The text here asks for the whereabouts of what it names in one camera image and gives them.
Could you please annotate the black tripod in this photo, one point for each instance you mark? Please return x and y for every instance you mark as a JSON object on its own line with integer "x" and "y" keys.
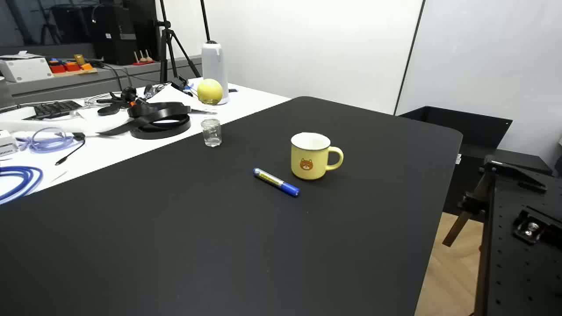
{"x": 170, "y": 50}

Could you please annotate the white box device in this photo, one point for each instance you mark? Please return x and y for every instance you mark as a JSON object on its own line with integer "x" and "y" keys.
{"x": 26, "y": 67}

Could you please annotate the black perforated breadboard table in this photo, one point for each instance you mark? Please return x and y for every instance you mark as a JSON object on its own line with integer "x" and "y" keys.
{"x": 521, "y": 257}

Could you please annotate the black keyboard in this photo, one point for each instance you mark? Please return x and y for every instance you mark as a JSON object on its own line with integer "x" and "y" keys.
{"x": 56, "y": 108}

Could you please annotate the yellow ball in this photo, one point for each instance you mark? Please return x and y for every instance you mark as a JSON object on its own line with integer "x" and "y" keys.
{"x": 210, "y": 92}

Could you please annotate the white kettle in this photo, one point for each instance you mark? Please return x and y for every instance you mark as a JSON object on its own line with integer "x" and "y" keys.
{"x": 215, "y": 62}

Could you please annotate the small clear glass jar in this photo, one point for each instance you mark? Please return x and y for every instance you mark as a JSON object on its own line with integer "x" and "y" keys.
{"x": 212, "y": 134}

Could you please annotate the yellow enamel mug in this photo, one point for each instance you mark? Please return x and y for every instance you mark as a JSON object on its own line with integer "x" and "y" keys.
{"x": 308, "y": 159}

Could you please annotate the metal clamp block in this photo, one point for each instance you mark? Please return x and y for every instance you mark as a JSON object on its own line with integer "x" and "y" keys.
{"x": 531, "y": 229}

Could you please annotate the orange toy blocks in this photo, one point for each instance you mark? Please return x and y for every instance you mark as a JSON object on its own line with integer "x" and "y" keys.
{"x": 71, "y": 64}

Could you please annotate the blue and yellow pen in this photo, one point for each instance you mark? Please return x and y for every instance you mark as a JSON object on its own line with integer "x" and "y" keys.
{"x": 277, "y": 181}

